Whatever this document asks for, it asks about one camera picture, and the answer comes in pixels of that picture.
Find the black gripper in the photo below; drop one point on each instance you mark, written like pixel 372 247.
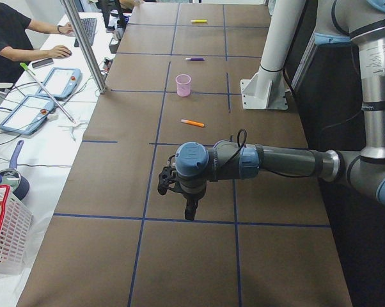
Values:
pixel 191 196

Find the yellow highlighter pen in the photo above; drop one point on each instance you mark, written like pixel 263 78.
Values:
pixel 199 21

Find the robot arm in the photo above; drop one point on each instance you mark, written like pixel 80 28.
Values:
pixel 338 22

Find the orange highlighter pen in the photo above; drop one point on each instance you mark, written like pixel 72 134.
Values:
pixel 193 123

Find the pink mesh pen holder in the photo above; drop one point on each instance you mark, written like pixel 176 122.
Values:
pixel 183 83

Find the purple highlighter pen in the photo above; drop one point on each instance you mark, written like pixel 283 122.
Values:
pixel 195 59

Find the white pillar with base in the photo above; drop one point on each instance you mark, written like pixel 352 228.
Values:
pixel 266 89

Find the blue frying pan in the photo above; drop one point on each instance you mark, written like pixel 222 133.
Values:
pixel 12 177

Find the upper teach pendant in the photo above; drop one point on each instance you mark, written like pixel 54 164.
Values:
pixel 61 82

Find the teach pendant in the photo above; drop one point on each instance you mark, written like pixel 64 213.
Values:
pixel 61 82
pixel 28 116

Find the white red plastic basket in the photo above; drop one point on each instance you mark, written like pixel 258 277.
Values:
pixel 15 222

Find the lower teach pendant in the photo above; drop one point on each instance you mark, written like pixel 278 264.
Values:
pixel 28 116

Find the black smartphone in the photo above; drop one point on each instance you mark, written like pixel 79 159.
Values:
pixel 42 63

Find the black keyboard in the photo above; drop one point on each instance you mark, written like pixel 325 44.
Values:
pixel 90 26

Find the metal rod green tip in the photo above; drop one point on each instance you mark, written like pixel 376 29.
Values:
pixel 70 117

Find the person in black shirt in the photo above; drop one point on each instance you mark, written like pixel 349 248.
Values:
pixel 15 46

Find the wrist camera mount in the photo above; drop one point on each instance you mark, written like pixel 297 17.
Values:
pixel 168 178

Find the aluminium frame post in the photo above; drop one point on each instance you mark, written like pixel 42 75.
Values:
pixel 81 36

